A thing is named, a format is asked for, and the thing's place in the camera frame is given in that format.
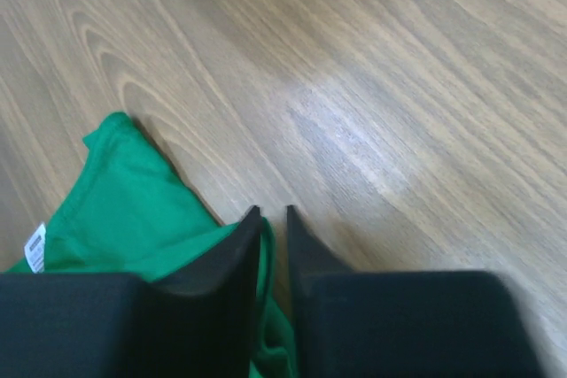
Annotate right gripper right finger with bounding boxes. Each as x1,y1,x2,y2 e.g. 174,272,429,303
286,206,546,377

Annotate green t-shirt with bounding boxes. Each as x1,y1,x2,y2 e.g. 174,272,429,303
1,112,298,377

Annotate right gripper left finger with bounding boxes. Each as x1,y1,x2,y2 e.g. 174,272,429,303
1,207,262,377

